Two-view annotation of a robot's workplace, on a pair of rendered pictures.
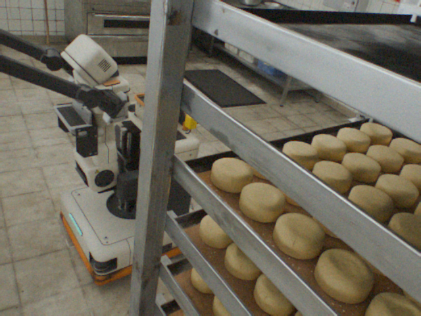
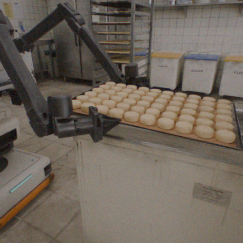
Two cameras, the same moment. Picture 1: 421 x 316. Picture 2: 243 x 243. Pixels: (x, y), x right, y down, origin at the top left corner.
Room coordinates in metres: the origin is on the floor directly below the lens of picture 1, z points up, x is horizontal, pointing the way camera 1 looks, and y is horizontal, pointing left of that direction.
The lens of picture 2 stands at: (1.41, 1.95, 1.20)
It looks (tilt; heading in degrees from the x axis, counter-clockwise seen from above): 25 degrees down; 244
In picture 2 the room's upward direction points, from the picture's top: straight up
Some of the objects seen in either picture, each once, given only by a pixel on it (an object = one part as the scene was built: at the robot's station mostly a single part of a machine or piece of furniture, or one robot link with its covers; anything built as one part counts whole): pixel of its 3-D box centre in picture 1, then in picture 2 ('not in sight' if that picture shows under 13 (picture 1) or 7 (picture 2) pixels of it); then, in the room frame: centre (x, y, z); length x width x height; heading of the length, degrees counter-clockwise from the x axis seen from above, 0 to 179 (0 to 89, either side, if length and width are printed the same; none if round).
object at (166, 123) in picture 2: not in sight; (165, 123); (1.02, 1.47, 0.92); 0.05 x 0.05 x 0.02
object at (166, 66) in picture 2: not in sight; (166, 71); (-1.28, -1.51, 0.38); 0.64 x 0.54 x 0.77; 37
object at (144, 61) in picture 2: not in sight; (137, 69); (-0.90, -2.04, 0.38); 0.64 x 0.54 x 0.77; 38
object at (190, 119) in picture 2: not in sight; (187, 120); (0.94, 1.48, 0.92); 0.05 x 0.05 x 0.02
